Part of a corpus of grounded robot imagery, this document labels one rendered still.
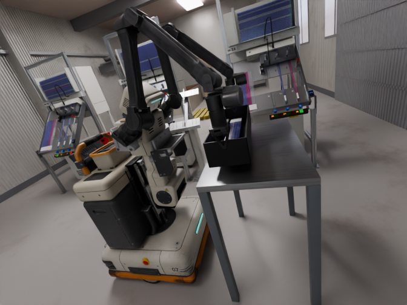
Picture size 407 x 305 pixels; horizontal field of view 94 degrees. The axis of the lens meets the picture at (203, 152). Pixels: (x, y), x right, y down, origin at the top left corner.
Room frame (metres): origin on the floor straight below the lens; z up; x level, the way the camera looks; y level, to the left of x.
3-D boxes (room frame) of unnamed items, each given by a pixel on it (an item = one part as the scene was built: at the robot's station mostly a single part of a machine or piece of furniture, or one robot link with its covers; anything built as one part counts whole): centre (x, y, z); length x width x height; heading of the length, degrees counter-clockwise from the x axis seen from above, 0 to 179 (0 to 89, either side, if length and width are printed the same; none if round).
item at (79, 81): (3.30, 1.81, 0.95); 1.33 x 0.82 x 1.90; 162
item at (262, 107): (2.22, -0.91, 0.65); 1.01 x 0.73 x 1.29; 162
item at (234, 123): (0.94, -0.18, 0.87); 0.51 x 0.07 x 0.03; 161
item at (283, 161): (0.91, -0.26, 0.40); 0.70 x 0.45 x 0.80; 161
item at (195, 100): (7.88, 0.06, 0.38); 2.25 x 0.75 x 0.77; 163
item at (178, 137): (1.07, 0.20, 0.84); 0.28 x 0.16 x 0.22; 161
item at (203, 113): (5.69, -0.37, 0.06); 1.25 x 0.85 x 0.11; 163
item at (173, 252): (1.17, 0.47, 0.16); 0.67 x 0.64 x 0.25; 71
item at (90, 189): (1.20, 0.56, 0.59); 0.55 x 0.34 x 0.83; 161
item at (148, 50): (2.71, 0.41, 1.52); 0.51 x 0.13 x 0.27; 72
